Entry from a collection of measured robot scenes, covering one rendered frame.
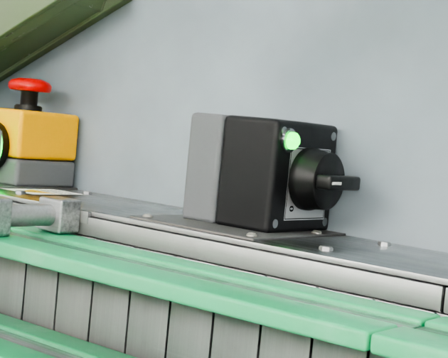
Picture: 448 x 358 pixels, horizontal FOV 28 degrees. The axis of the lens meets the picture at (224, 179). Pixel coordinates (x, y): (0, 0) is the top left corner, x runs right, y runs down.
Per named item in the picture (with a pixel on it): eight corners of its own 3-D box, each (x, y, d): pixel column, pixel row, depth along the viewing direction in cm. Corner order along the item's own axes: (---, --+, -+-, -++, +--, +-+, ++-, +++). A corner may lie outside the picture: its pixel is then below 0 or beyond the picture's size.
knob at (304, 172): (319, 209, 66) (359, 215, 63) (284, 209, 62) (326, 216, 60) (326, 148, 65) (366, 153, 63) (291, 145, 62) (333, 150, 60)
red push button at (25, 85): (-4, 111, 84) (0, 75, 83) (30, 114, 87) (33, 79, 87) (24, 114, 81) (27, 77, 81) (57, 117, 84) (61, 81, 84)
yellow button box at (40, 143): (30, 180, 89) (-32, 179, 84) (37, 106, 89) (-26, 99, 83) (77, 188, 85) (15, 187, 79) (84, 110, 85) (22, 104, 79)
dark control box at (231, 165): (248, 217, 72) (179, 219, 66) (257, 119, 72) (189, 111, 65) (334, 231, 67) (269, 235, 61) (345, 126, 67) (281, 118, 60)
